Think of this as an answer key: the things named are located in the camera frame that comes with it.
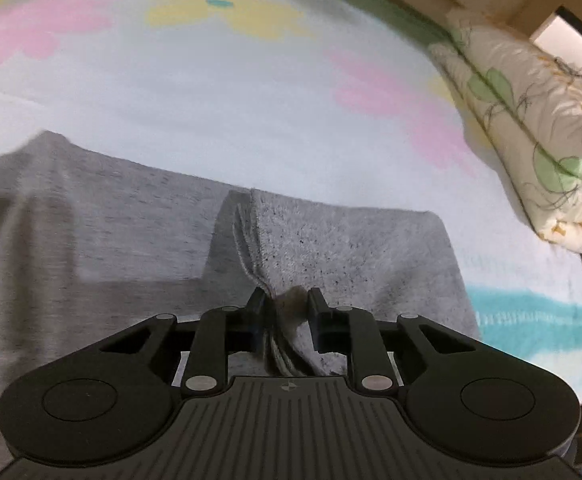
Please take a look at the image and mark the floral printed blanket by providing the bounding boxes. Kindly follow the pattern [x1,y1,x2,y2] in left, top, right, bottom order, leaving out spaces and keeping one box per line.
[0,0,582,406]

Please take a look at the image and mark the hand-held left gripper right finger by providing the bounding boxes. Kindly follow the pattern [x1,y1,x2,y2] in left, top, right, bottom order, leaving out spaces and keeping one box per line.
[307,287,476,397]

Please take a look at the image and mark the grey pants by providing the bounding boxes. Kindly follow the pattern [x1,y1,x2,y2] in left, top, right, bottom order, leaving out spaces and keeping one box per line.
[0,130,482,478]

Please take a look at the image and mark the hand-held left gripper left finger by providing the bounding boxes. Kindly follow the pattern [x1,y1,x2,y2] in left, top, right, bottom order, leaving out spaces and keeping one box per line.
[98,286,274,397]

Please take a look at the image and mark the cream floral quilt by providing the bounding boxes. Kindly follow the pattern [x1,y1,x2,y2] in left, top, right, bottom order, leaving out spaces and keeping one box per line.
[428,7,582,256]

